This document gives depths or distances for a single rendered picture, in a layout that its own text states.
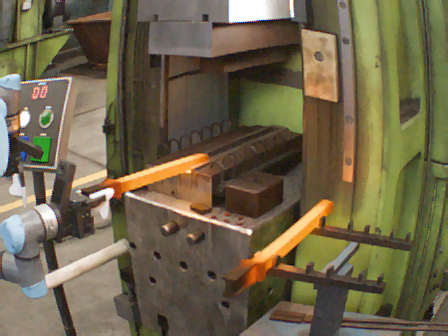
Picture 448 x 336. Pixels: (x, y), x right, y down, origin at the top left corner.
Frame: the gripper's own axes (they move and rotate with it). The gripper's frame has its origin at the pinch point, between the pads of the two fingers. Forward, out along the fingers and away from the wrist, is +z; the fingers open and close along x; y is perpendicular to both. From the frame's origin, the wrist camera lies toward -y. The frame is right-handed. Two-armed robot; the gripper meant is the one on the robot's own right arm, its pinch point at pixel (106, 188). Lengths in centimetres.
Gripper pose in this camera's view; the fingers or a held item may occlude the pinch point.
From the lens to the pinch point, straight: 141.6
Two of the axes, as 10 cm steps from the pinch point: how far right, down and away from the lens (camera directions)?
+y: 0.0, 9.6, 2.9
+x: 8.1, 1.7, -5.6
